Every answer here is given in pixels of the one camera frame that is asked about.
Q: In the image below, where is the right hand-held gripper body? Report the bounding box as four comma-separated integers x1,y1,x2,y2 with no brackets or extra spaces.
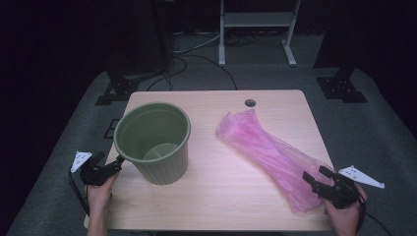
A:
314,164,387,210

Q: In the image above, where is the black floor cable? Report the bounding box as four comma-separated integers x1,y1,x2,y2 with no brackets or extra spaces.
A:
145,53,239,92

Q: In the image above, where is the person's left hand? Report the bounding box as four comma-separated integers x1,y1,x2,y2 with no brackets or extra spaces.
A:
85,172,120,214

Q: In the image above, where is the person's right hand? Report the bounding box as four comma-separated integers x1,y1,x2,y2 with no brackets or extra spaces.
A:
322,182,369,230

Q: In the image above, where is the white metal stand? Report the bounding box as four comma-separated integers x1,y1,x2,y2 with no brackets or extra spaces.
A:
217,0,302,69

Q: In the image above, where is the green plastic trash bin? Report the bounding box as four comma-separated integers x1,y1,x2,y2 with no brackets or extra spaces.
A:
113,101,192,186

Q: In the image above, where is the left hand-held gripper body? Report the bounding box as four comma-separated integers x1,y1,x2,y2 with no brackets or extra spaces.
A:
70,150,123,187

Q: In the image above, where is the pink plastic bag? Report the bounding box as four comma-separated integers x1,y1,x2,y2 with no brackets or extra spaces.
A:
214,108,336,214

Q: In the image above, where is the black stand base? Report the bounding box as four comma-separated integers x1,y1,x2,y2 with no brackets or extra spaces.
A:
316,67,369,104
94,69,142,106

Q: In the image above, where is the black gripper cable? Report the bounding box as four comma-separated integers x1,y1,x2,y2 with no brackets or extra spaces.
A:
67,168,90,216
356,193,393,236

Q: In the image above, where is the black floor frame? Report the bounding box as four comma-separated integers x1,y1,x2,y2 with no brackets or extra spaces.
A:
103,118,122,140

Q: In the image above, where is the grey floor cable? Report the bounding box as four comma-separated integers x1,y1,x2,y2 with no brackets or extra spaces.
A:
172,31,221,55

